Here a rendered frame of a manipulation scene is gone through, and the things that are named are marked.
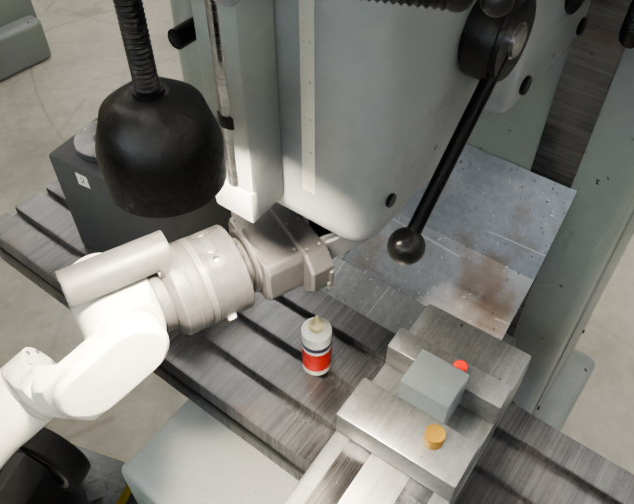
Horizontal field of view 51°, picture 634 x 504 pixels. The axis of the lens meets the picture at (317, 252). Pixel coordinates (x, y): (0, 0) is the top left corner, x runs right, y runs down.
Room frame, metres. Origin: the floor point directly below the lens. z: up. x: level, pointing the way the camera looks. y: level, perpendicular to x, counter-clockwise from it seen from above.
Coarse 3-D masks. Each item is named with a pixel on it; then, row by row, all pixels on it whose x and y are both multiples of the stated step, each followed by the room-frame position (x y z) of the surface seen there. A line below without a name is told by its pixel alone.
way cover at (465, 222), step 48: (480, 192) 0.73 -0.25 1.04; (528, 192) 0.70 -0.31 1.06; (576, 192) 0.67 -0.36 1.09; (384, 240) 0.74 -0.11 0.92; (432, 240) 0.71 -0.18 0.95; (480, 240) 0.69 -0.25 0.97; (528, 240) 0.66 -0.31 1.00; (336, 288) 0.68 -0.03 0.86; (384, 288) 0.67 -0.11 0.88; (432, 288) 0.65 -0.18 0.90; (480, 288) 0.63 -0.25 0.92; (528, 288) 0.61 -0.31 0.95
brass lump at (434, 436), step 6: (432, 426) 0.34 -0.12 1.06; (438, 426) 0.34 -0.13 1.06; (426, 432) 0.33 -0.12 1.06; (432, 432) 0.33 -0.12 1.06; (438, 432) 0.33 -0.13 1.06; (444, 432) 0.33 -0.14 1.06; (426, 438) 0.32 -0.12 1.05; (432, 438) 0.32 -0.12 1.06; (438, 438) 0.32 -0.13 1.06; (444, 438) 0.32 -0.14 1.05; (426, 444) 0.32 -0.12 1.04; (432, 444) 0.32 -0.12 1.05; (438, 444) 0.32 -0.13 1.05
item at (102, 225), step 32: (96, 128) 0.76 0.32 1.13; (64, 160) 0.71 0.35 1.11; (96, 160) 0.70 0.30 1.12; (64, 192) 0.72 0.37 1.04; (96, 192) 0.68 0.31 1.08; (96, 224) 0.69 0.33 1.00; (128, 224) 0.66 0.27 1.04; (160, 224) 0.63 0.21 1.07; (192, 224) 0.64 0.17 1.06; (224, 224) 0.70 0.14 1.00
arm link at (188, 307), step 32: (96, 256) 0.37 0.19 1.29; (128, 256) 0.37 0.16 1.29; (160, 256) 0.38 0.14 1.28; (64, 288) 0.34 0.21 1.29; (96, 288) 0.35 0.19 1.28; (128, 288) 0.37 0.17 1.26; (160, 288) 0.37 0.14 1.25; (192, 288) 0.37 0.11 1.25; (96, 320) 0.33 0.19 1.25; (160, 320) 0.35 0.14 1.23; (192, 320) 0.35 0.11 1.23
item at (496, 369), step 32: (448, 320) 0.52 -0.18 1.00; (416, 352) 0.44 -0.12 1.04; (448, 352) 0.47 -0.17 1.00; (480, 352) 0.47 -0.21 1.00; (512, 352) 0.47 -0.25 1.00; (384, 384) 0.42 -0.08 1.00; (480, 384) 0.40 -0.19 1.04; (512, 384) 0.42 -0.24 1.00; (480, 416) 0.38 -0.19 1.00; (352, 448) 0.34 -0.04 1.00; (480, 448) 0.34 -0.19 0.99; (320, 480) 0.30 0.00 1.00; (352, 480) 0.30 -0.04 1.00; (384, 480) 0.30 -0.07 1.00
